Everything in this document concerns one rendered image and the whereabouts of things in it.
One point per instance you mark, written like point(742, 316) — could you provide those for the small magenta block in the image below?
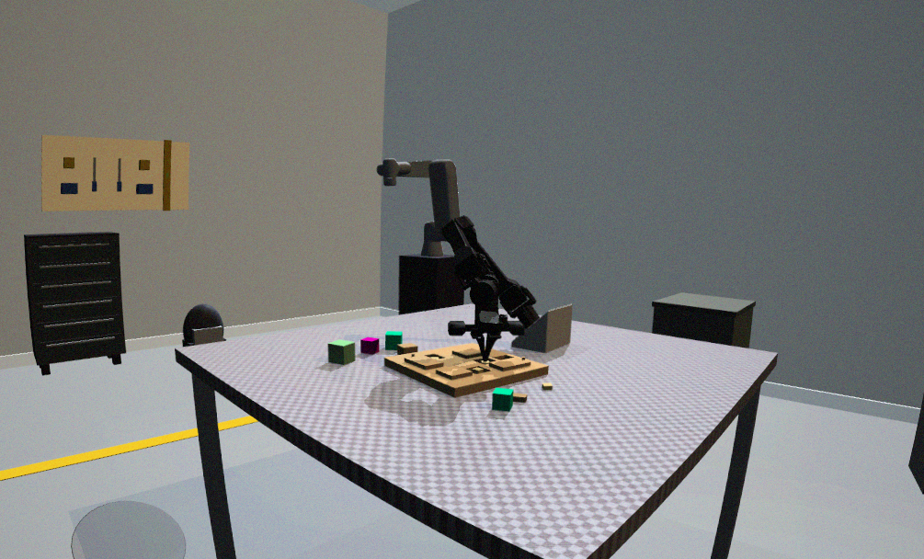
point(369, 345)

